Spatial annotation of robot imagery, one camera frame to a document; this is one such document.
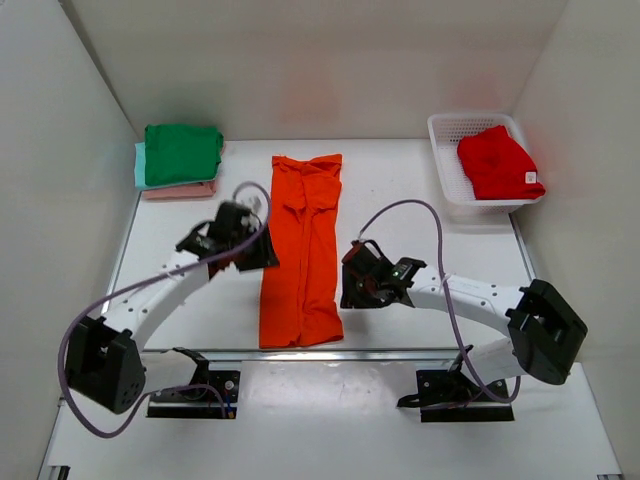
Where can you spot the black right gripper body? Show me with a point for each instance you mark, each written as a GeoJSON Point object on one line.
{"type": "Point", "coordinates": [360, 294]}

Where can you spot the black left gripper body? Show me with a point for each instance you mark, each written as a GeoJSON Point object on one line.
{"type": "Point", "coordinates": [256, 254]}

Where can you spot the orange t shirt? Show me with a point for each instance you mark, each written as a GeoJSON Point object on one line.
{"type": "Point", "coordinates": [297, 301]}

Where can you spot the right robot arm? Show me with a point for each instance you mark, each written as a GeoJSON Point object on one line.
{"type": "Point", "coordinates": [541, 333]}

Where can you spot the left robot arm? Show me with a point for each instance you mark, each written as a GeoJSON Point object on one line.
{"type": "Point", "coordinates": [103, 358]}

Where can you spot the pink folded t shirt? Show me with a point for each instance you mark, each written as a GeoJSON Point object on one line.
{"type": "Point", "coordinates": [186, 192]}

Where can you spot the green folded t shirt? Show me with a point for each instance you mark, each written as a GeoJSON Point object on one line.
{"type": "Point", "coordinates": [181, 154]}

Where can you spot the teal folded t shirt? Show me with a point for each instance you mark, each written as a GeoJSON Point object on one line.
{"type": "Point", "coordinates": [140, 172]}

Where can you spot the white plastic basket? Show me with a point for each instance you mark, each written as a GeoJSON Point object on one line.
{"type": "Point", "coordinates": [446, 130]}

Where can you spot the red t shirt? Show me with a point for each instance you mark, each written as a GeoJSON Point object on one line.
{"type": "Point", "coordinates": [498, 167]}

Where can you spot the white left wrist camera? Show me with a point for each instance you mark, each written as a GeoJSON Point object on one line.
{"type": "Point", "coordinates": [254, 204]}

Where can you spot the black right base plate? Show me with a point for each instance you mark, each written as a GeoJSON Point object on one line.
{"type": "Point", "coordinates": [448, 397]}

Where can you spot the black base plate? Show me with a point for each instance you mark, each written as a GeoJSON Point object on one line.
{"type": "Point", "coordinates": [201, 403]}
{"type": "Point", "coordinates": [448, 397]}

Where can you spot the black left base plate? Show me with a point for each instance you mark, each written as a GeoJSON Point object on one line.
{"type": "Point", "coordinates": [201, 403]}

